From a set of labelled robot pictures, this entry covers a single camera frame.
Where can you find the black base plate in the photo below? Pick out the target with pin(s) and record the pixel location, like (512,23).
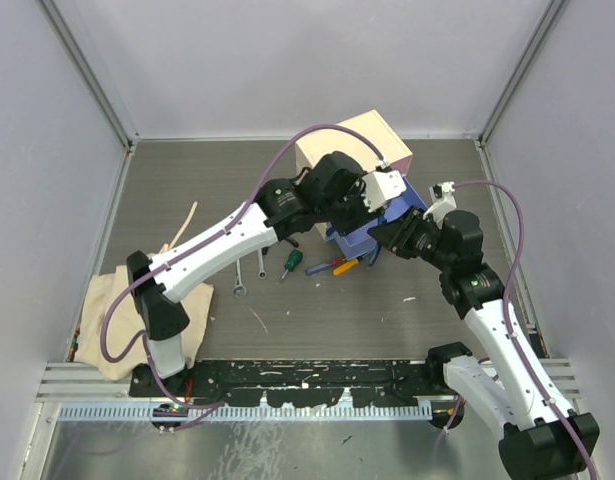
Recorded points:
(308,383)

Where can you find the red blue handled screwdriver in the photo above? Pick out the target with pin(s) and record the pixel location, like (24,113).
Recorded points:
(325,266)

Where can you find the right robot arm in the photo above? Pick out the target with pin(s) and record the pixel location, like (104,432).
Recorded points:
(540,435)

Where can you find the silver open end wrench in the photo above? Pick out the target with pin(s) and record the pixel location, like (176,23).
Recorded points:
(239,288)

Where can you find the green handled screwdriver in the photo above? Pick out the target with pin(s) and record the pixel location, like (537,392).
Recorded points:
(293,261)

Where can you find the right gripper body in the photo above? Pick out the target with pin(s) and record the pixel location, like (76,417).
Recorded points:
(424,241)

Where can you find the orange handled screwdriver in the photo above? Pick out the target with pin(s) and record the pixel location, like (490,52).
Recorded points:
(346,266)

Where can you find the wide purple drawer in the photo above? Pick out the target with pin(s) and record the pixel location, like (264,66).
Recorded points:
(359,242)

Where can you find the cream drawer cabinet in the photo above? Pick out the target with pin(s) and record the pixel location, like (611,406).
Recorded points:
(357,140)

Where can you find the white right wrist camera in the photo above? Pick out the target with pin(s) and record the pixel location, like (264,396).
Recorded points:
(443,201)

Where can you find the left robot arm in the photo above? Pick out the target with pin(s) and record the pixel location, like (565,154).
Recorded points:
(277,211)

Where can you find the beige cloth bag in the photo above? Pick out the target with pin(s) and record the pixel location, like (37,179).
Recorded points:
(126,322)

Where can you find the silver ratchet combination wrench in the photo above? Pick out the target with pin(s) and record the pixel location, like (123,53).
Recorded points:
(262,274)

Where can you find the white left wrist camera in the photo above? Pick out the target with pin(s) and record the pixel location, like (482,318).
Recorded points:
(381,186)

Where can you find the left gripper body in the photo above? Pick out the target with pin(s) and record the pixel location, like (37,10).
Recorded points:
(350,214)

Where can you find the slotted cable duct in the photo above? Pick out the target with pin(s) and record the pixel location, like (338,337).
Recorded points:
(154,411)

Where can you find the large pink drawer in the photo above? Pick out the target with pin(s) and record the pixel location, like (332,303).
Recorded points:
(402,165)

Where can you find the blue handled pliers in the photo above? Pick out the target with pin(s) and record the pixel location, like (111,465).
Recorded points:
(377,249)

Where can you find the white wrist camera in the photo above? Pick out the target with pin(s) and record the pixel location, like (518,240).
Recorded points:
(443,201)
(381,186)

